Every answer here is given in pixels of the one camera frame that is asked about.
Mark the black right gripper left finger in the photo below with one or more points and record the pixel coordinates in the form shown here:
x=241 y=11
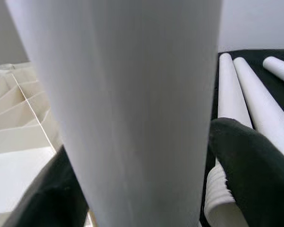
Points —
x=49 y=196

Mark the black table cloth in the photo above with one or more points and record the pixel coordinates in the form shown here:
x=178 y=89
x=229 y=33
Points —
x=253 y=56

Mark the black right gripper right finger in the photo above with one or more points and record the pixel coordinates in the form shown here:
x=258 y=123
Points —
x=258 y=177

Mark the white plastic table leg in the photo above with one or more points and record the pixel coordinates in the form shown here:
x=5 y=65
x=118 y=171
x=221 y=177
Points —
x=281 y=71
x=132 y=94
x=229 y=94
x=258 y=99

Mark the white plastic table top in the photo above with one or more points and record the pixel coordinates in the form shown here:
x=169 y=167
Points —
x=14 y=118

